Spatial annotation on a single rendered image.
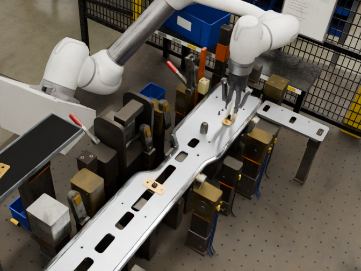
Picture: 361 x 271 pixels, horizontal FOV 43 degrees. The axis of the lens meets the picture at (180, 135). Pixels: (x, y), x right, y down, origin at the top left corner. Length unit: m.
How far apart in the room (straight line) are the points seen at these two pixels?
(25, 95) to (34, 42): 2.11
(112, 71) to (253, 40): 0.83
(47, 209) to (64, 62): 0.84
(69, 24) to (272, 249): 3.01
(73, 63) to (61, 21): 2.29
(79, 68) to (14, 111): 0.34
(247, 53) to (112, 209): 0.70
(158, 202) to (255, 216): 0.54
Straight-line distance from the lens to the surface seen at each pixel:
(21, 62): 3.90
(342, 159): 2.31
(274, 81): 2.02
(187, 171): 1.66
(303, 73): 2.17
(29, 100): 2.02
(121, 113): 1.58
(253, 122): 1.73
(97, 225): 1.52
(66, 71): 2.09
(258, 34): 1.60
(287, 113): 1.98
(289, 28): 1.72
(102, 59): 2.20
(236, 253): 1.85
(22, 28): 4.31
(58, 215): 1.42
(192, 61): 1.81
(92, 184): 1.52
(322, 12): 2.13
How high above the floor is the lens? 2.26
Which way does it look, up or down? 45 degrees down
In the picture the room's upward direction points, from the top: 6 degrees clockwise
